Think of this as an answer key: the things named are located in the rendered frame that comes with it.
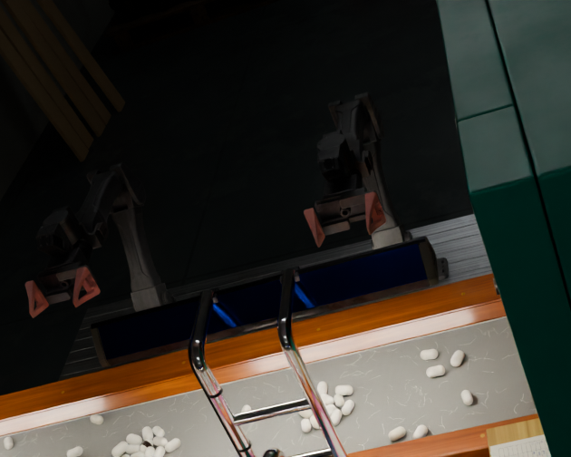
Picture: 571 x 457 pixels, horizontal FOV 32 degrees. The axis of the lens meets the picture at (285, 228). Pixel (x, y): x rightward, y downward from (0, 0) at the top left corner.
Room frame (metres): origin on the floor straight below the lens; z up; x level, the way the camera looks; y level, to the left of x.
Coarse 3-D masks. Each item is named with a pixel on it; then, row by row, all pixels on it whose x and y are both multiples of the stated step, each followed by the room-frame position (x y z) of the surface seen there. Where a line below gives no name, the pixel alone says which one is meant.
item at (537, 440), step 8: (520, 440) 1.20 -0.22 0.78; (528, 440) 1.19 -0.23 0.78; (536, 440) 1.19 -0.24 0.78; (544, 440) 1.18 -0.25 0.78; (496, 448) 1.21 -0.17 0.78; (504, 448) 1.20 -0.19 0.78; (512, 448) 1.19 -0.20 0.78; (520, 448) 1.18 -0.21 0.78; (528, 448) 1.18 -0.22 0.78; (536, 448) 1.17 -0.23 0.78; (544, 448) 1.16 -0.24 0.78; (496, 456) 1.19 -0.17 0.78; (504, 456) 1.18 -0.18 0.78; (512, 456) 1.18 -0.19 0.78; (520, 456) 1.17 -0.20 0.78; (528, 456) 1.16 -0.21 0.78; (536, 456) 1.16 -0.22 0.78; (544, 456) 1.15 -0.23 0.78
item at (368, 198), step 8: (352, 192) 1.61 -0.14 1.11; (360, 192) 1.60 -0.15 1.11; (368, 192) 1.59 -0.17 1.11; (376, 192) 1.58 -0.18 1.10; (344, 200) 1.60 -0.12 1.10; (352, 200) 1.60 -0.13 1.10; (360, 200) 1.59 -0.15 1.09; (368, 200) 1.57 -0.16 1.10; (376, 200) 1.57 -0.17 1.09; (344, 208) 1.60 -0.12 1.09; (368, 208) 1.56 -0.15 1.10; (376, 208) 1.58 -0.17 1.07; (368, 216) 1.54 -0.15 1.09; (376, 216) 1.57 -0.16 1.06; (384, 216) 1.58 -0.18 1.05; (368, 224) 1.53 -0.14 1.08; (376, 224) 1.55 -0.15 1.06; (368, 232) 1.52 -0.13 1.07
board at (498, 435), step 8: (512, 424) 1.24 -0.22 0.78; (520, 424) 1.23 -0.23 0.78; (528, 424) 1.23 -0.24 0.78; (536, 424) 1.22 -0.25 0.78; (488, 432) 1.25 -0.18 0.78; (496, 432) 1.24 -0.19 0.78; (504, 432) 1.23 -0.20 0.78; (512, 432) 1.23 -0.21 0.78; (520, 432) 1.22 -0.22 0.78; (528, 432) 1.21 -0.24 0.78; (536, 432) 1.21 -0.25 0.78; (488, 440) 1.23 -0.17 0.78; (496, 440) 1.23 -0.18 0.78; (504, 440) 1.22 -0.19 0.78; (512, 440) 1.21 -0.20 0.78
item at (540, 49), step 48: (480, 0) 0.57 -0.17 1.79; (528, 0) 0.55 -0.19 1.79; (480, 48) 0.51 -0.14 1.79; (528, 48) 0.49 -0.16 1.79; (480, 96) 0.46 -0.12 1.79; (528, 96) 0.44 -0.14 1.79; (480, 144) 0.41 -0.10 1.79; (528, 144) 0.40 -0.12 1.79; (480, 192) 0.37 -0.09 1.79; (528, 192) 0.37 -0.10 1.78; (528, 240) 0.37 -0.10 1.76; (528, 288) 0.37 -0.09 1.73; (528, 336) 0.37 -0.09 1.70; (528, 384) 0.38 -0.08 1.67
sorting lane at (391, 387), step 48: (432, 336) 1.59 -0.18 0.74; (480, 336) 1.53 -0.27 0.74; (240, 384) 1.70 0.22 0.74; (288, 384) 1.63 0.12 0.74; (336, 384) 1.57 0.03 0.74; (384, 384) 1.51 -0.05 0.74; (432, 384) 1.46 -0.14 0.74; (480, 384) 1.40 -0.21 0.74; (48, 432) 1.82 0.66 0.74; (96, 432) 1.75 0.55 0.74; (192, 432) 1.62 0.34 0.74; (288, 432) 1.50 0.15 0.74; (384, 432) 1.39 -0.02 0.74; (432, 432) 1.34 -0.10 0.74
